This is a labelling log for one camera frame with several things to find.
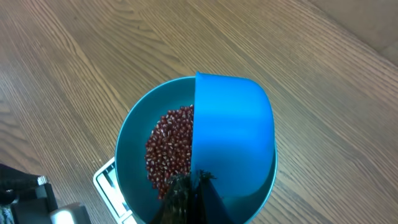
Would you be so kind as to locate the blue plastic measuring scoop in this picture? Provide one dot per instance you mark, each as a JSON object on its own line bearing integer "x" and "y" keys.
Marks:
{"x": 233, "y": 133}

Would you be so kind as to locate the red beans in bowl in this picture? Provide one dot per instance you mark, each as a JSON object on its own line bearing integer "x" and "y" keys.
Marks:
{"x": 169, "y": 148}

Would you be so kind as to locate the white digital kitchen scale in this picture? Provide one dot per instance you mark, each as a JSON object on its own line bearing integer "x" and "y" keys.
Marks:
{"x": 106, "y": 183}

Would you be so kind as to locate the teal metal bowl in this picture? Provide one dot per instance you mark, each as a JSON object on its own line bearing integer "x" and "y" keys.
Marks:
{"x": 137, "y": 190}

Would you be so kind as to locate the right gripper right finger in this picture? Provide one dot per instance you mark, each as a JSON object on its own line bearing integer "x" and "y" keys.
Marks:
{"x": 209, "y": 208}

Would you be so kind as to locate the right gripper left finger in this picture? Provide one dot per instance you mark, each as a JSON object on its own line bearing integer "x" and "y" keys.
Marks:
{"x": 174, "y": 208}

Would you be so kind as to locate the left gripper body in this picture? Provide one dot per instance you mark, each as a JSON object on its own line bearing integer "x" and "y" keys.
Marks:
{"x": 29, "y": 199}

